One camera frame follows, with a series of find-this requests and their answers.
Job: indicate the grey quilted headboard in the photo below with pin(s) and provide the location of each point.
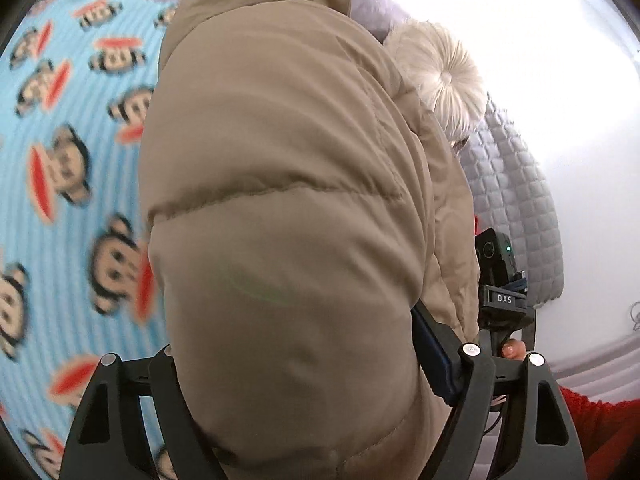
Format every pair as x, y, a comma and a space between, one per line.
515, 185

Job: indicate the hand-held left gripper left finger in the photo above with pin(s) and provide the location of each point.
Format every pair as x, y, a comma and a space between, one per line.
165, 385

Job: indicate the tan puffer jacket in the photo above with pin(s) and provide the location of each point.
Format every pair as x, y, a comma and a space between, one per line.
290, 210

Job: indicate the round beige pleated cushion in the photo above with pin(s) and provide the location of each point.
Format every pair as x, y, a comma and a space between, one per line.
440, 75

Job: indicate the blue monkey print blanket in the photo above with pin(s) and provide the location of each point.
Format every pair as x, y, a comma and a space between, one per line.
65, 210

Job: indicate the person's right hand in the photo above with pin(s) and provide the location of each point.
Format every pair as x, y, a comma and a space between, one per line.
514, 349

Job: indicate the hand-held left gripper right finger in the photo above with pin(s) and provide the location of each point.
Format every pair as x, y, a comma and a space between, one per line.
436, 352

